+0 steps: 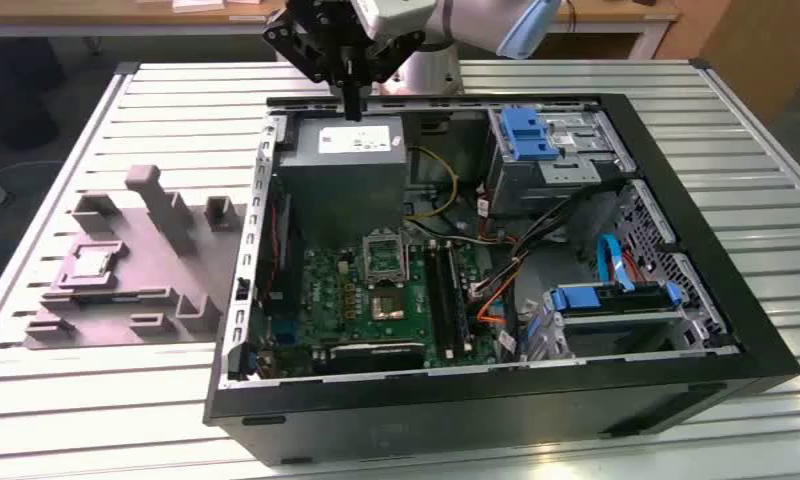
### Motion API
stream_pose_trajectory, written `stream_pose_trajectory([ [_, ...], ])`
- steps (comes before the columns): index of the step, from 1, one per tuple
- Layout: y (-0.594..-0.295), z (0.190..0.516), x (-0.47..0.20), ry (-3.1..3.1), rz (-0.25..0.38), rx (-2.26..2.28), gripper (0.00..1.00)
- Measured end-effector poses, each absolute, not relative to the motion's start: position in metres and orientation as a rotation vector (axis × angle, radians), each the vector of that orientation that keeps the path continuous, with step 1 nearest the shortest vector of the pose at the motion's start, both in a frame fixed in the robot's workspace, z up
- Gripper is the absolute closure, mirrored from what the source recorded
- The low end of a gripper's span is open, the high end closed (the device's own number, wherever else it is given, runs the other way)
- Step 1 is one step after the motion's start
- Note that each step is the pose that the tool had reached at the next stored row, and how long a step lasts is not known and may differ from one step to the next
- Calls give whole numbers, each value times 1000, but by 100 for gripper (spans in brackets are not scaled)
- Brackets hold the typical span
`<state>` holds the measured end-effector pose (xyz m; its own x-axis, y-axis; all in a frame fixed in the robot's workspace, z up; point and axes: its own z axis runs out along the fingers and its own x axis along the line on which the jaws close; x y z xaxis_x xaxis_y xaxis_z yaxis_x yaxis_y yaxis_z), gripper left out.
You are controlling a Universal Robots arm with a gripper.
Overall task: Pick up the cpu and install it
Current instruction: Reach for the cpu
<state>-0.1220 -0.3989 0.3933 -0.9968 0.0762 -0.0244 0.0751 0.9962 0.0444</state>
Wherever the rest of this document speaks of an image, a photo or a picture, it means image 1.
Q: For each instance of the gold square inductor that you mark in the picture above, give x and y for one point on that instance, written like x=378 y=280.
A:
x=351 y=314
x=350 y=300
x=350 y=287

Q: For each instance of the brown wooden cabinet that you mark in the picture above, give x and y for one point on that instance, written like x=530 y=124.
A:
x=761 y=50

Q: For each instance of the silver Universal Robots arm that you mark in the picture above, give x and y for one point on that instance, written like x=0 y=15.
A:
x=427 y=70

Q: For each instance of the RAM stick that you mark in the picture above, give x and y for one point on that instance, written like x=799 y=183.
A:
x=107 y=299

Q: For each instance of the grey parts rack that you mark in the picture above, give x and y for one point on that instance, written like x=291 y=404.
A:
x=154 y=260

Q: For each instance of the metal drive cage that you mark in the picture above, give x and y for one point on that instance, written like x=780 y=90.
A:
x=568 y=172

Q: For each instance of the blue rear port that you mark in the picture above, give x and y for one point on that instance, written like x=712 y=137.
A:
x=249 y=362

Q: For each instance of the grey power supply unit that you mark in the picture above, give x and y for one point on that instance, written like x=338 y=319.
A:
x=341 y=200

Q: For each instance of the small blue board connector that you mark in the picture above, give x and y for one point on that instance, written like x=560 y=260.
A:
x=285 y=332

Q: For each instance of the white box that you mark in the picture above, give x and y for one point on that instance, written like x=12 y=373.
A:
x=201 y=5

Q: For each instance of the black office chair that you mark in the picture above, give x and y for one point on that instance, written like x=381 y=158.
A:
x=14 y=90

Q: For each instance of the black graphics card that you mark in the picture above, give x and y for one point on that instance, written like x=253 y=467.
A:
x=374 y=352

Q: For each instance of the hard disk in blue carrier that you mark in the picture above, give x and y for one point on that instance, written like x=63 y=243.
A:
x=577 y=297

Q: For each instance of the metal disk bay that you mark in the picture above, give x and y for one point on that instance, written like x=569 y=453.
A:
x=628 y=316

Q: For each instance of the green motherboard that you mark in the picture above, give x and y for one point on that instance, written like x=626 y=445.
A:
x=330 y=325

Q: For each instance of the blue plastic drive latch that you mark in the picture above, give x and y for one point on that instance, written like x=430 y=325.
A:
x=524 y=132

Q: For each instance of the black open PC case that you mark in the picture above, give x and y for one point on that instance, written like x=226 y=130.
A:
x=507 y=415

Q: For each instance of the silver square CPU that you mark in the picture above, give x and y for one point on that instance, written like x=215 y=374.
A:
x=94 y=263

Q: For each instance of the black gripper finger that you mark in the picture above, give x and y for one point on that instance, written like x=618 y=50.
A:
x=294 y=45
x=394 y=60

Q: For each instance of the beige board power connector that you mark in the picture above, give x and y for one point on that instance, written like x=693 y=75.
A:
x=342 y=263

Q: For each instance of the CPU socket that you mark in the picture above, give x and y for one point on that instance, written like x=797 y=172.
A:
x=389 y=306

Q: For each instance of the thin metal locking lever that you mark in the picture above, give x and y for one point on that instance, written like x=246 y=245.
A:
x=409 y=262

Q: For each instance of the black RAM slot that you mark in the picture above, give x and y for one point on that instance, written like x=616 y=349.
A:
x=441 y=300
x=458 y=300

